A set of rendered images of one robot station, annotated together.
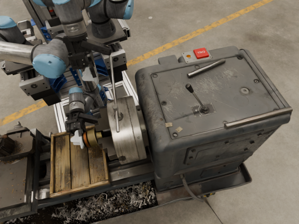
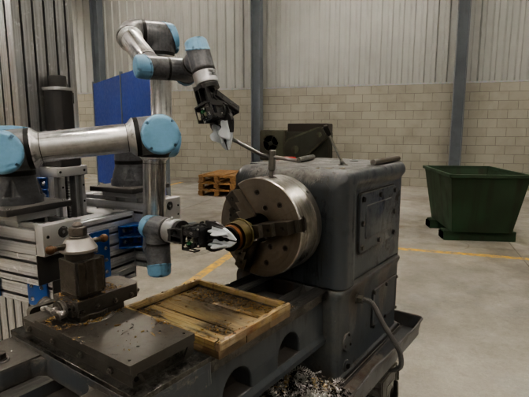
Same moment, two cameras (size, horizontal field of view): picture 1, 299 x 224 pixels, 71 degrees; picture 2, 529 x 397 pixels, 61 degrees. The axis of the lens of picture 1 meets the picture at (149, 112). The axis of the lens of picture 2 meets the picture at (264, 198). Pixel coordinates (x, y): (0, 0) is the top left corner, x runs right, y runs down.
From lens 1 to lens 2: 1.38 m
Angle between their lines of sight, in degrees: 60
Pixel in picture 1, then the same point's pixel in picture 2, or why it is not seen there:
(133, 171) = (304, 298)
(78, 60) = (217, 107)
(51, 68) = (172, 128)
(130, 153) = (308, 213)
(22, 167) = (132, 316)
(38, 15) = not seen: hidden behind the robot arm
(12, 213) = (176, 372)
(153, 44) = not seen: hidden behind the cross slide
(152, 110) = (299, 170)
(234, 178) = (403, 332)
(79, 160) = (211, 313)
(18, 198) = (175, 334)
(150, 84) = not seen: hidden behind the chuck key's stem
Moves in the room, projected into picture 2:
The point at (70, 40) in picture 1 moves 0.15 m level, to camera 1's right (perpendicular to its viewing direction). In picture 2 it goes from (209, 85) to (245, 87)
